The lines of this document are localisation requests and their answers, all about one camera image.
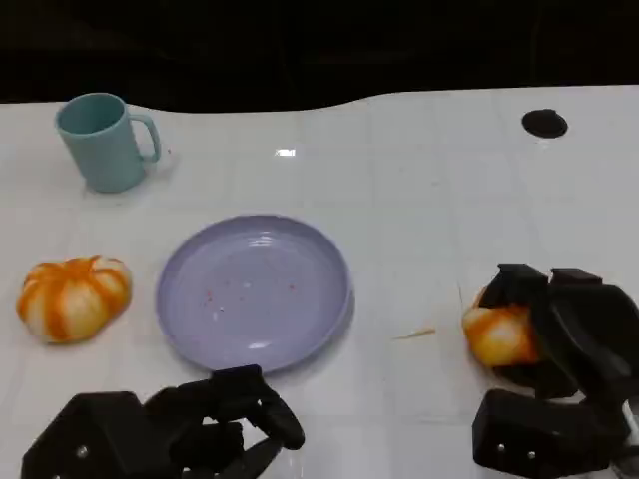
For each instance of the orange white toy bread roll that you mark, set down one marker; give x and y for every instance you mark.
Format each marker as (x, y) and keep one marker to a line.
(499, 334)
(75, 299)

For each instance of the thin orange sliver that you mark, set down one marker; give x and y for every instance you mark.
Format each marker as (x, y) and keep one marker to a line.
(422, 332)

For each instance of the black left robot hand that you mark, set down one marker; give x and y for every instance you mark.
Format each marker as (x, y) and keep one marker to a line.
(110, 439)

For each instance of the pale green mug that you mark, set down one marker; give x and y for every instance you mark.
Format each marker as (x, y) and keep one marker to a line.
(105, 149)

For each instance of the black round table grommet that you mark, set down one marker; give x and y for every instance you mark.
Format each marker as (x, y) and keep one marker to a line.
(544, 124)

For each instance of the lilac plate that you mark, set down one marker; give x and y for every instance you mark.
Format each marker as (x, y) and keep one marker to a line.
(254, 294)

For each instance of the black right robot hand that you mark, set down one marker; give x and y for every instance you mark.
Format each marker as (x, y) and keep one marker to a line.
(584, 339)

